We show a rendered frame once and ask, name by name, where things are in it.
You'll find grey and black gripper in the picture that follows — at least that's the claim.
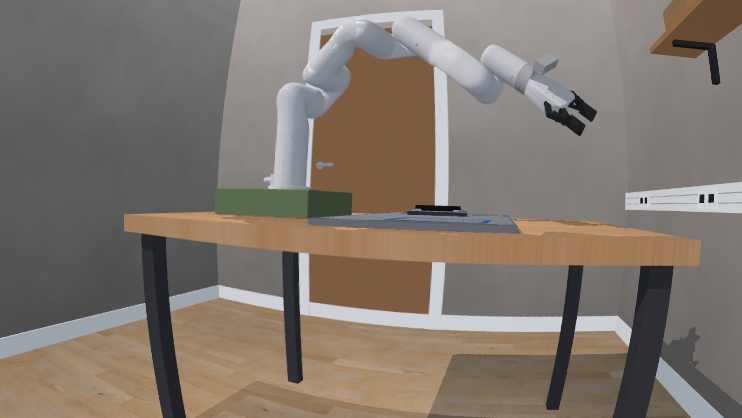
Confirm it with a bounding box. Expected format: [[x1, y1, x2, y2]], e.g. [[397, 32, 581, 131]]
[[524, 72, 597, 136]]

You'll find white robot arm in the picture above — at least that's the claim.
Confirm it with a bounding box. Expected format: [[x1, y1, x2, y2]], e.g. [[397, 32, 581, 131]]
[[264, 16, 559, 189]]

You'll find black well plate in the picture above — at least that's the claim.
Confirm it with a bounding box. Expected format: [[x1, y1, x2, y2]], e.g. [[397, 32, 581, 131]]
[[414, 205, 460, 212]]

